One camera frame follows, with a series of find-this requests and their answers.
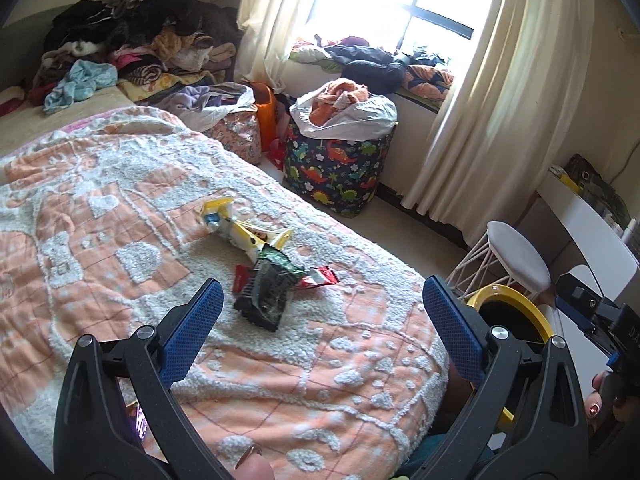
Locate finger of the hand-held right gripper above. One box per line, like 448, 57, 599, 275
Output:
556, 272, 621, 358

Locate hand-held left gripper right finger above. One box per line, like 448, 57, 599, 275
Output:
420, 275, 593, 480

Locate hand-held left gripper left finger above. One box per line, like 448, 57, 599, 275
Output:
52, 278, 236, 480

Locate yellow trash bin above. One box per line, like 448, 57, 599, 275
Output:
465, 284, 556, 426

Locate dark green snack wrapper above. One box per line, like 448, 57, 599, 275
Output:
233, 244, 307, 332

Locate person's right hand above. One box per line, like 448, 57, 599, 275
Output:
584, 371, 640, 435

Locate person's left hand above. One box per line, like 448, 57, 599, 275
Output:
234, 444, 276, 480

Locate white stool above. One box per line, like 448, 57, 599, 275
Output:
445, 220, 552, 306

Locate white desk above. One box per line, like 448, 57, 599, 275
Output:
515, 167, 640, 311

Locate purple foil snack wrapper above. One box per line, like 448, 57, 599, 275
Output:
127, 405, 148, 441

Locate yellow and white wrapper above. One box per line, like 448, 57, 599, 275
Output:
199, 197, 296, 263

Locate dark items on desk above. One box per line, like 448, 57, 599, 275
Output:
550, 154, 640, 251

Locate red snack wrapper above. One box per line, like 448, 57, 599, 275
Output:
233, 264, 341, 295

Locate orange and white blanket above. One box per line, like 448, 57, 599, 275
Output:
0, 107, 451, 476

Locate floral storage bin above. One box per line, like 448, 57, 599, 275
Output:
202, 110, 263, 167

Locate dinosaur print storage bin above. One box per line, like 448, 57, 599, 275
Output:
282, 120, 398, 219

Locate long cream curtain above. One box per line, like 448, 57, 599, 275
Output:
400, 0, 596, 248

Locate orange bag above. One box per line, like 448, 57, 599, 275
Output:
248, 81, 277, 151

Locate white plastic bag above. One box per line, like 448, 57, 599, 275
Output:
289, 80, 399, 140

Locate purple cloth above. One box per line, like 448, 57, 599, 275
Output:
165, 82, 256, 131

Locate orange towel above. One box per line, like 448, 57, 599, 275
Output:
308, 78, 371, 126

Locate light blue cloth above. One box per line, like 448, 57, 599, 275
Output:
43, 59, 119, 114

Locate clothes on windowsill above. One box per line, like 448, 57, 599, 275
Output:
290, 35, 456, 103

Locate pile of clothes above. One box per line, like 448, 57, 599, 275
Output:
30, 0, 246, 106

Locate short cream curtain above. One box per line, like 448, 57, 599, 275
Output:
235, 0, 331, 96

